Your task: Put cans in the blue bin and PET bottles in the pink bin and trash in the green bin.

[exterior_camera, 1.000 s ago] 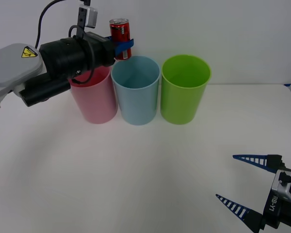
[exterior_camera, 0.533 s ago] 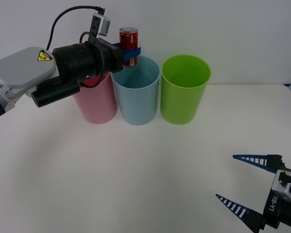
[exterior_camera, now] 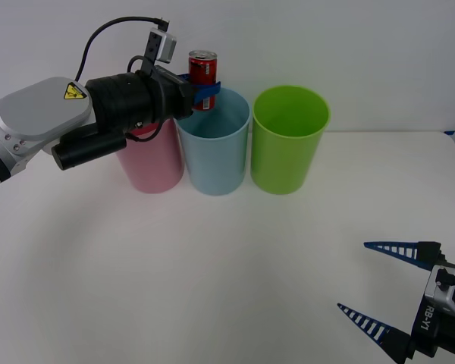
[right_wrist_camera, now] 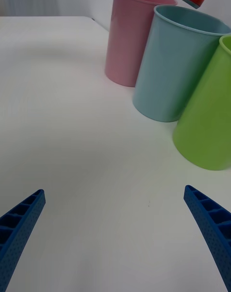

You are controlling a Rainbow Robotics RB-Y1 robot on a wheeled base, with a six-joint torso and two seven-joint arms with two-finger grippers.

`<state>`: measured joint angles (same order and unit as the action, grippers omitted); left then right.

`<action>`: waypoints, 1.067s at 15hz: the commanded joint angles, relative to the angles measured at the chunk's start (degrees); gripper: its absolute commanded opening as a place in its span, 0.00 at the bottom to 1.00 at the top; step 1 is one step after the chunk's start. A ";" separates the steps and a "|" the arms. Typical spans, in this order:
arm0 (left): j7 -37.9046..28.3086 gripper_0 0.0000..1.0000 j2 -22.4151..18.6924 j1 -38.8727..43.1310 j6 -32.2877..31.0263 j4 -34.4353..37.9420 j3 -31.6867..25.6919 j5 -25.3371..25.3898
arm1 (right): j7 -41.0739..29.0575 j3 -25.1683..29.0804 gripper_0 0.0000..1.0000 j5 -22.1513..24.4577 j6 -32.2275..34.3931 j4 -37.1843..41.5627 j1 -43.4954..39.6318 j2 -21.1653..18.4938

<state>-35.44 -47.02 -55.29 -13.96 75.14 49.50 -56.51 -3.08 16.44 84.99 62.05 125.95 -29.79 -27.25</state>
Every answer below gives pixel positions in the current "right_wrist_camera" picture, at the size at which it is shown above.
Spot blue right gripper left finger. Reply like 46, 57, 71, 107
0, 189, 46, 292

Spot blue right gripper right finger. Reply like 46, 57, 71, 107
183, 185, 231, 292

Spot green plastic bin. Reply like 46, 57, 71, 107
172, 33, 231, 171

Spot pale blue plastic bin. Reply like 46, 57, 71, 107
132, 4, 231, 123

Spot pink plastic bin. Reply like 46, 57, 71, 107
104, 0, 178, 88

